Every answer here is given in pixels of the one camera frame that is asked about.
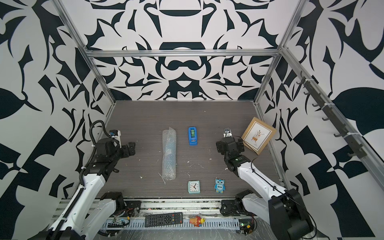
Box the blue owl figurine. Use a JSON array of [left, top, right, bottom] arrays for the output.
[[215, 178, 226, 194]]

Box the right small circuit board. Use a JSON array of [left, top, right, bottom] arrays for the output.
[[239, 218, 257, 236]]

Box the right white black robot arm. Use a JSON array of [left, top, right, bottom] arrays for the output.
[[216, 137, 317, 240]]

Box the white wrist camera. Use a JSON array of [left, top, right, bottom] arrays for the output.
[[110, 130, 122, 148], [223, 127, 233, 138]]

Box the blue tape dispenser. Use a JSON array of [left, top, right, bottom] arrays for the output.
[[188, 127, 198, 146]]

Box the red yellow toy figure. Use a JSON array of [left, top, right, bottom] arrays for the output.
[[190, 216, 206, 227]]

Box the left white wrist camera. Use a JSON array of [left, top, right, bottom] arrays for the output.
[[110, 130, 122, 148]]

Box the black remote control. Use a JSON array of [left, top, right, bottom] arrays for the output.
[[145, 212, 184, 228]]

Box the small teal alarm clock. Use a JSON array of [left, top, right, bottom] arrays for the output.
[[188, 180, 201, 194]]

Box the small circuit board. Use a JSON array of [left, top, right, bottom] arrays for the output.
[[239, 218, 257, 236], [107, 219, 130, 228]]

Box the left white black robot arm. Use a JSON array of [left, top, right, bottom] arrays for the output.
[[32, 120, 136, 240]]

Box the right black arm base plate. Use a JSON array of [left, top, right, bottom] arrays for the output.
[[220, 200, 240, 217]]

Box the left small circuit board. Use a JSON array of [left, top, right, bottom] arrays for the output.
[[107, 219, 130, 228]]

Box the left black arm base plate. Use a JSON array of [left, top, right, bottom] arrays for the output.
[[123, 200, 142, 218]]

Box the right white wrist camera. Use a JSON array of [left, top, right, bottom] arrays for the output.
[[223, 127, 233, 138]]

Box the clear bubble wrap sheet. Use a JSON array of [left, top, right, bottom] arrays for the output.
[[162, 128, 177, 181]]

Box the wooden framed picture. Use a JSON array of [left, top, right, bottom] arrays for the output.
[[242, 117, 277, 155]]

